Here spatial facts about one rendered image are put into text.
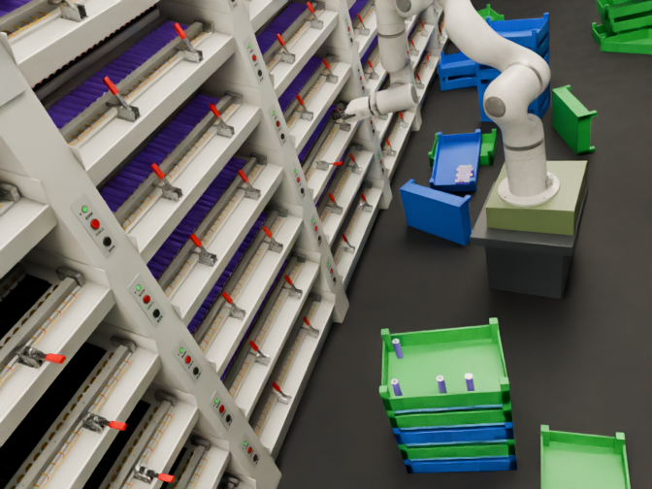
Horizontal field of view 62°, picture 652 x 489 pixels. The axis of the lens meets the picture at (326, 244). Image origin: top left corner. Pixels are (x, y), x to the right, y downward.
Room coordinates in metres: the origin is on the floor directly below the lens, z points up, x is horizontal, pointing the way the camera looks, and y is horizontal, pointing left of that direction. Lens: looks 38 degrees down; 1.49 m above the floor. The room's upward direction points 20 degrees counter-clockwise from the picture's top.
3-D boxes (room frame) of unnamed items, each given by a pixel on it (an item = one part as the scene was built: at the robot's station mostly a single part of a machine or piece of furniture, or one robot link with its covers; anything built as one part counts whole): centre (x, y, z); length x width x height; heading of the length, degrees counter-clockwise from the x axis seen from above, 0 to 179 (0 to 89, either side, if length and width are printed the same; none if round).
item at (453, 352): (0.84, -0.17, 0.36); 0.30 x 0.20 x 0.08; 72
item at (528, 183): (1.37, -0.68, 0.47); 0.19 x 0.19 x 0.18
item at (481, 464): (0.84, -0.17, 0.04); 0.30 x 0.20 x 0.08; 72
